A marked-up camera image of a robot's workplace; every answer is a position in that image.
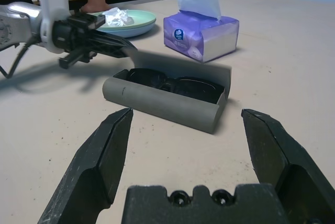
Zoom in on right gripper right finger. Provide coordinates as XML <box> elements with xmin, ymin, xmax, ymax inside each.
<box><xmin>240</xmin><ymin>108</ymin><xmax>335</xmax><ymax>224</ymax></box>

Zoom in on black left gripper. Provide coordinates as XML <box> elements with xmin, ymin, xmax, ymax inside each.
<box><xmin>51</xmin><ymin>13</ymin><xmax>139</xmax><ymax>70</ymax></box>

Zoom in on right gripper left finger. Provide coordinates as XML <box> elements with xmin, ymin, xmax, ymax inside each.
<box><xmin>36</xmin><ymin>108</ymin><xmax>134</xmax><ymax>224</ymax></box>

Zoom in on white tissue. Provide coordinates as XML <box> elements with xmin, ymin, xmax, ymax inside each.
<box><xmin>100</xmin><ymin>7</ymin><xmax>135</xmax><ymax>28</ymax></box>

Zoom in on light green plate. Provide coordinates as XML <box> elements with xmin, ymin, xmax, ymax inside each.
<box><xmin>90</xmin><ymin>9</ymin><xmax>157</xmax><ymax>32</ymax></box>

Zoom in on grey glasses case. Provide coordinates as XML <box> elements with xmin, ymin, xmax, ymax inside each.
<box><xmin>102</xmin><ymin>48</ymin><xmax>233</xmax><ymax>135</ymax></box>

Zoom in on black sunglasses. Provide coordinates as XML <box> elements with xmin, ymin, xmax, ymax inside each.
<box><xmin>127</xmin><ymin>68</ymin><xmax>225</xmax><ymax>104</ymax></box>

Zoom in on person's hand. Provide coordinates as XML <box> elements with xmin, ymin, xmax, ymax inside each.
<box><xmin>80</xmin><ymin>3</ymin><xmax>112</xmax><ymax>14</ymax></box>

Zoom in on light blue plate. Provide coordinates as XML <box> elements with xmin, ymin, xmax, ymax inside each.
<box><xmin>98</xmin><ymin>17</ymin><xmax>157</xmax><ymax>38</ymax></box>

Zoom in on purple tissue pack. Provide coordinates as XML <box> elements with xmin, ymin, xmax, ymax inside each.
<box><xmin>163</xmin><ymin>0</ymin><xmax>240</xmax><ymax>64</ymax></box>

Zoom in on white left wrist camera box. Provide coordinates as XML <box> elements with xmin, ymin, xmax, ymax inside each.
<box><xmin>36</xmin><ymin>0</ymin><xmax>84</xmax><ymax>54</ymax></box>

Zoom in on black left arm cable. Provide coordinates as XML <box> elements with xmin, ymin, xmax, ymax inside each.
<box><xmin>0</xmin><ymin>43</ymin><xmax>32</xmax><ymax>80</ymax></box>

